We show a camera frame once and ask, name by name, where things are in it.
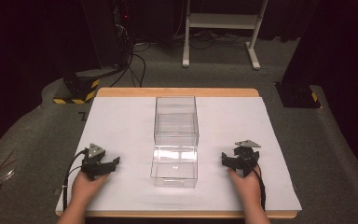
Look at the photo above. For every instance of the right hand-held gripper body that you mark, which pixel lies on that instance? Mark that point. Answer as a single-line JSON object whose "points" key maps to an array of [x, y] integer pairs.
{"points": [[245, 155]]}

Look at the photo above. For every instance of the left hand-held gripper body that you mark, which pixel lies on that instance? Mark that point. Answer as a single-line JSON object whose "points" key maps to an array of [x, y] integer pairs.
{"points": [[93, 163]]}

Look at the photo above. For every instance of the person's left hand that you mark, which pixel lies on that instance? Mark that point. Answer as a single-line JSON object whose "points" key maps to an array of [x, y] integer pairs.
{"points": [[85, 188]]}

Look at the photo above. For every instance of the person's right hand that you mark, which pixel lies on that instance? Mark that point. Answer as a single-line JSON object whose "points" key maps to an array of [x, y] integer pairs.
{"points": [[245, 188]]}

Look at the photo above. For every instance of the white table cover sheet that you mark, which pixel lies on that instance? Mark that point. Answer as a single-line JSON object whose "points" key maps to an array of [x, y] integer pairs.
{"points": [[127, 130]]}

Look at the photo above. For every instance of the clear plastic drawer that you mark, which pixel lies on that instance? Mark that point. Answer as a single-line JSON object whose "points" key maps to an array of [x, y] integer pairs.
{"points": [[174, 169]]}

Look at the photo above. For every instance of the clear plastic drawer cabinet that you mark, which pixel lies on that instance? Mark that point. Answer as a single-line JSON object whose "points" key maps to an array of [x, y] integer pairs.
{"points": [[176, 124]]}

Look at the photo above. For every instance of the black yellow striped stand base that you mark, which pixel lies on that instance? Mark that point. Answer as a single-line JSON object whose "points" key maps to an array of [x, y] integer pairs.
{"points": [[79, 88], [296, 95]]}

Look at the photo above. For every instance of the thin brown sticks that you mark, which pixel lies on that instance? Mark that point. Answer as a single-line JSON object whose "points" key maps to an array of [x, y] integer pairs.
{"points": [[0, 165]]}

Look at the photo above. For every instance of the black stand column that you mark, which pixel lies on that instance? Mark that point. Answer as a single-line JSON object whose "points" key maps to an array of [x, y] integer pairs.
{"points": [[105, 34]]}

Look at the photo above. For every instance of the white metal stand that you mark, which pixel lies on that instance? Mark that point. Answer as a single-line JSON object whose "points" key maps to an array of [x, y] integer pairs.
{"points": [[223, 21]]}

